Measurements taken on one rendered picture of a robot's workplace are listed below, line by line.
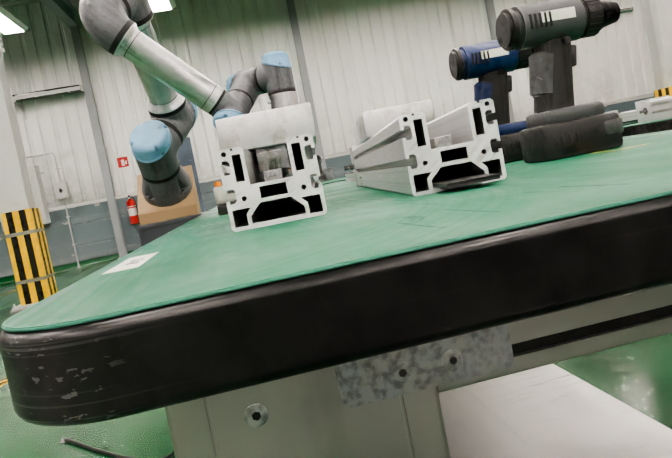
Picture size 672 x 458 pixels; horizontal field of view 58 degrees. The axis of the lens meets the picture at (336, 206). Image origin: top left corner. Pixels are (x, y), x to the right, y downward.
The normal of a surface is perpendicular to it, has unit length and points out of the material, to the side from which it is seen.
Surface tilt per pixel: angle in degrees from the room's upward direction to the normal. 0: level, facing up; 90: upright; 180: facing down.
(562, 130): 90
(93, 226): 90
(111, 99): 90
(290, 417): 90
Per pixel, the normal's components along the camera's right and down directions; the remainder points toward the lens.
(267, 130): 0.04, 0.04
